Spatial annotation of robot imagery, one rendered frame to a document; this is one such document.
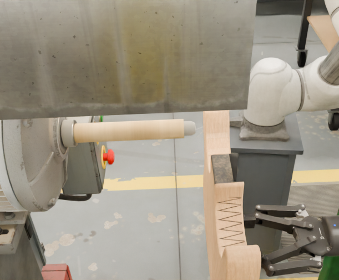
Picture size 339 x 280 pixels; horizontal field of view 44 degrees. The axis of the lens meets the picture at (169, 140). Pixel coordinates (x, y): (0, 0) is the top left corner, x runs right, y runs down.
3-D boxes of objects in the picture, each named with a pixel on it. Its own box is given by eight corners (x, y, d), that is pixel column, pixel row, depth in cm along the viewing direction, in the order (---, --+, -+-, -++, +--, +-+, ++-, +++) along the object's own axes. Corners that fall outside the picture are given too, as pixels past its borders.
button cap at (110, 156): (99, 168, 108) (97, 156, 106) (101, 158, 111) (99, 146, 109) (114, 167, 108) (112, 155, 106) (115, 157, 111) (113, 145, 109)
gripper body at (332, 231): (345, 265, 80) (297, 267, 80) (333, 226, 85) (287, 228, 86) (357, 245, 74) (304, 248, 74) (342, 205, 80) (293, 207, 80)
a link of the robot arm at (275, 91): (238, 104, 166) (242, 53, 152) (284, 101, 166) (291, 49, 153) (247, 128, 153) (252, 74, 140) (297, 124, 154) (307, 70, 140)
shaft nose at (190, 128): (183, 120, 71) (183, 134, 72) (183, 121, 69) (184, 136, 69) (195, 120, 71) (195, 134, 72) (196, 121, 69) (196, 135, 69)
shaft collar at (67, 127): (66, 119, 72) (68, 145, 73) (59, 120, 68) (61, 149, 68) (77, 118, 72) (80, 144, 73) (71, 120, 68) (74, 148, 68)
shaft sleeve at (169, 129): (77, 123, 72) (78, 141, 72) (72, 124, 69) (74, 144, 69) (182, 118, 72) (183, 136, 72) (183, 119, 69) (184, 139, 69)
